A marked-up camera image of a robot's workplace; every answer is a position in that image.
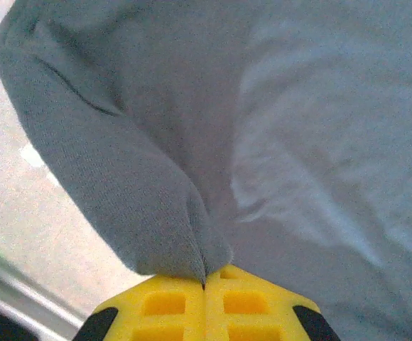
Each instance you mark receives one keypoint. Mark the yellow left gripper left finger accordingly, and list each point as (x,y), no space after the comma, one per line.
(163,305)

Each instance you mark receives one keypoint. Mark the grey-blue t-shirt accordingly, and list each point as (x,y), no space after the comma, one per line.
(192,106)

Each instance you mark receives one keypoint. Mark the narrow aluminium frame rail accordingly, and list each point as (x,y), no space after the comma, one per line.
(32,295)

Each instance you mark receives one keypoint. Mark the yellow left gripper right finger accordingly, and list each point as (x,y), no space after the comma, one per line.
(245,305)

